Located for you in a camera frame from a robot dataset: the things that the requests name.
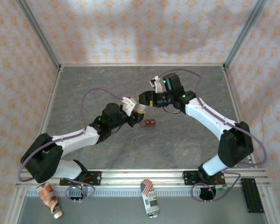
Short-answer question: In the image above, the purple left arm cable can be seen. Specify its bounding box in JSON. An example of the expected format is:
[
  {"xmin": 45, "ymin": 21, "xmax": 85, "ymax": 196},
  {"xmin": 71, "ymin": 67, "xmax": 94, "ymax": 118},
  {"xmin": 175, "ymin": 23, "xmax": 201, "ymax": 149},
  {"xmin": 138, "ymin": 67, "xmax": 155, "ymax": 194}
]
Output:
[{"xmin": 18, "ymin": 87, "xmax": 126, "ymax": 203}]

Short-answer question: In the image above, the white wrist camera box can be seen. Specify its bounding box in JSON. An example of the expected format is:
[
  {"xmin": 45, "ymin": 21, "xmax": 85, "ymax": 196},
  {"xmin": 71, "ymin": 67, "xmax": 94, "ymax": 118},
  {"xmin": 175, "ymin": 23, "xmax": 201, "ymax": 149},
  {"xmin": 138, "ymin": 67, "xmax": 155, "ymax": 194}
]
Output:
[
  {"xmin": 149, "ymin": 75, "xmax": 163, "ymax": 93},
  {"xmin": 121, "ymin": 96, "xmax": 139, "ymax": 117}
]

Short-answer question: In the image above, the flag print can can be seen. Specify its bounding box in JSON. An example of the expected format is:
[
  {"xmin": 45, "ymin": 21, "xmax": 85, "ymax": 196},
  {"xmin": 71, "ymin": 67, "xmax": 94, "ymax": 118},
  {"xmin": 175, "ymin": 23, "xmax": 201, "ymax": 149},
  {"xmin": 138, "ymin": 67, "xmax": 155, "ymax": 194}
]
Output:
[{"xmin": 140, "ymin": 179, "xmax": 160, "ymax": 219}]

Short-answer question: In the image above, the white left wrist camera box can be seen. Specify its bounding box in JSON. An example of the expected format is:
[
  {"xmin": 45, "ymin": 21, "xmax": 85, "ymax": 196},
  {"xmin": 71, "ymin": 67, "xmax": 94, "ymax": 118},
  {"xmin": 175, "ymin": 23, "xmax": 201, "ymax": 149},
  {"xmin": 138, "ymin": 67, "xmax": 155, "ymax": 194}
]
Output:
[{"xmin": 121, "ymin": 96, "xmax": 139, "ymax": 117}]

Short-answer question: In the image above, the black ribbed strip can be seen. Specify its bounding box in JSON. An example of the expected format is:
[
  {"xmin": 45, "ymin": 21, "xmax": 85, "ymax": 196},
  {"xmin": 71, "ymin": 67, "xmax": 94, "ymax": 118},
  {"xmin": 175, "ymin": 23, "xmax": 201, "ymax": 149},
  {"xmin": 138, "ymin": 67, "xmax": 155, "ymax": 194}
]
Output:
[{"xmin": 240, "ymin": 178, "xmax": 265, "ymax": 213}]

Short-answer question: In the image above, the aluminium frame post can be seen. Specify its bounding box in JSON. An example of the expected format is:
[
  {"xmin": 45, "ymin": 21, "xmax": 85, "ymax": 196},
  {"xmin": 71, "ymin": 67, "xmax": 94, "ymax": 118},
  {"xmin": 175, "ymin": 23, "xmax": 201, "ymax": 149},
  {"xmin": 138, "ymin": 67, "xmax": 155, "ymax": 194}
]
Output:
[
  {"xmin": 15, "ymin": 0, "xmax": 62, "ymax": 70},
  {"xmin": 223, "ymin": 0, "xmax": 270, "ymax": 70}
]

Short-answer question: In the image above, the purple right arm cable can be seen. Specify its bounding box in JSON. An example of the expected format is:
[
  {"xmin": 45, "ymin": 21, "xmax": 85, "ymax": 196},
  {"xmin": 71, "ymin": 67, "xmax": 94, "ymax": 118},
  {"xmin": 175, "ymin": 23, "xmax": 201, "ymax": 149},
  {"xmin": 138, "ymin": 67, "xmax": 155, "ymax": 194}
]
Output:
[{"xmin": 160, "ymin": 69, "xmax": 268, "ymax": 203}]

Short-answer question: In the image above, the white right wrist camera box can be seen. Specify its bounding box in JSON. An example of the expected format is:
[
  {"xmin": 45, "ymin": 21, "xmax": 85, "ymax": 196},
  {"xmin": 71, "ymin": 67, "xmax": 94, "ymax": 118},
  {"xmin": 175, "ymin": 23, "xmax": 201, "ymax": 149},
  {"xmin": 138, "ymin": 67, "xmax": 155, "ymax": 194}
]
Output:
[{"xmin": 149, "ymin": 75, "xmax": 163, "ymax": 93}]

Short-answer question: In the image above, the brown squeeze bottle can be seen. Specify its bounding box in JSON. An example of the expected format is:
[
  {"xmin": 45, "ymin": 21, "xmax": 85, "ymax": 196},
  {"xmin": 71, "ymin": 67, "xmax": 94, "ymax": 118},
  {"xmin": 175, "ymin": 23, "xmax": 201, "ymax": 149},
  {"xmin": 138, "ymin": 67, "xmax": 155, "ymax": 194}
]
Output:
[{"xmin": 36, "ymin": 182, "xmax": 63, "ymax": 219}]

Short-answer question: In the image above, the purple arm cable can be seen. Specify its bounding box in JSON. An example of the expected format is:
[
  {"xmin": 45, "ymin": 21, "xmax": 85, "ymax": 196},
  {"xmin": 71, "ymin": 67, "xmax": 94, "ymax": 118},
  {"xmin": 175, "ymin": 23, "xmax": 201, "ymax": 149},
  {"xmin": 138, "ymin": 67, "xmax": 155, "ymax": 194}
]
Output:
[
  {"xmin": 160, "ymin": 69, "xmax": 268, "ymax": 203},
  {"xmin": 18, "ymin": 87, "xmax": 126, "ymax": 203}
]

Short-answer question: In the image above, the aluminium cross rail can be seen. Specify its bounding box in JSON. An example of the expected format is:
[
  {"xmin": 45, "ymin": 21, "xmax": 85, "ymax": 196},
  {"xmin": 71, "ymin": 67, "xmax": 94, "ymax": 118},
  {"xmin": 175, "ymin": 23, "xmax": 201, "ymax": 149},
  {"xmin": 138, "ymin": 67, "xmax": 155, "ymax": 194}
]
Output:
[{"xmin": 15, "ymin": 168, "xmax": 271, "ymax": 188}]

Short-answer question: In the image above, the orange patterned backdrop cloth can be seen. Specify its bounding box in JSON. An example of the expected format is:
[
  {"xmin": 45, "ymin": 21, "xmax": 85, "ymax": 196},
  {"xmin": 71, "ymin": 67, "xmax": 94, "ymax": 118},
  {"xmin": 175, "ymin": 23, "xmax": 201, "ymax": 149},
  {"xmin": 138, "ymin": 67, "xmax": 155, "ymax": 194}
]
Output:
[{"xmin": 0, "ymin": 0, "xmax": 280, "ymax": 224}]

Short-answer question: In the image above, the brown pill organizer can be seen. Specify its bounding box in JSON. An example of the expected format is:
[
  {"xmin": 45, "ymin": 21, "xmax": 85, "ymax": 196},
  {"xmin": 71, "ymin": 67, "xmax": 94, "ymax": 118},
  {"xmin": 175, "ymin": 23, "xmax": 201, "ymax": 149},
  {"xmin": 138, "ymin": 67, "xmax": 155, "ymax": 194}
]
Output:
[{"xmin": 140, "ymin": 118, "xmax": 156, "ymax": 128}]

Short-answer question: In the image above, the aluminium table edge rail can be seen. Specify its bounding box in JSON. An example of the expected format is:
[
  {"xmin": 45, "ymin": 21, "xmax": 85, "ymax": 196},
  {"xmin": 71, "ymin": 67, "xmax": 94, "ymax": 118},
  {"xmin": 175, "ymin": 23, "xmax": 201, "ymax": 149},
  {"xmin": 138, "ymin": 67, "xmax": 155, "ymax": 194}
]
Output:
[
  {"xmin": 59, "ymin": 62, "xmax": 226, "ymax": 68},
  {"xmin": 222, "ymin": 66, "xmax": 257, "ymax": 168},
  {"xmin": 28, "ymin": 66, "xmax": 63, "ymax": 169}
]

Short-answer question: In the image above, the grey slotted cable duct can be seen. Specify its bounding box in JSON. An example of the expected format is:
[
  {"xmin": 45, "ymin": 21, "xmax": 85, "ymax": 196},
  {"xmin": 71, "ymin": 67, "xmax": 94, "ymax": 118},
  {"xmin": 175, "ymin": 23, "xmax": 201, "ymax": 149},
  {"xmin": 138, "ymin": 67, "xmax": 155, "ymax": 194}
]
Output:
[{"xmin": 25, "ymin": 188, "xmax": 203, "ymax": 197}]

